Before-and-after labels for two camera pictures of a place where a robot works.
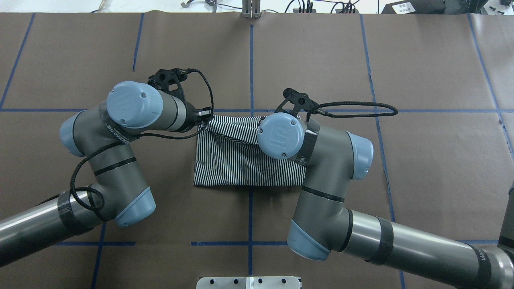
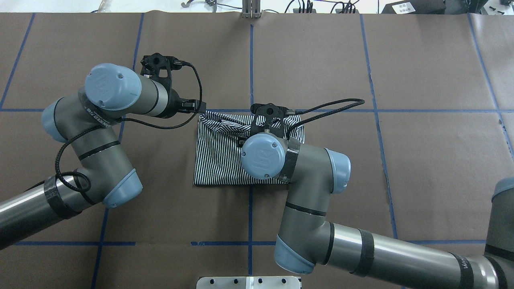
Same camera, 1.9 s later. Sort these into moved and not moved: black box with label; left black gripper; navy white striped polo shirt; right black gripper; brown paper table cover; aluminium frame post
Moved: left black gripper; right black gripper
Not moved: aluminium frame post; brown paper table cover; black box with label; navy white striped polo shirt
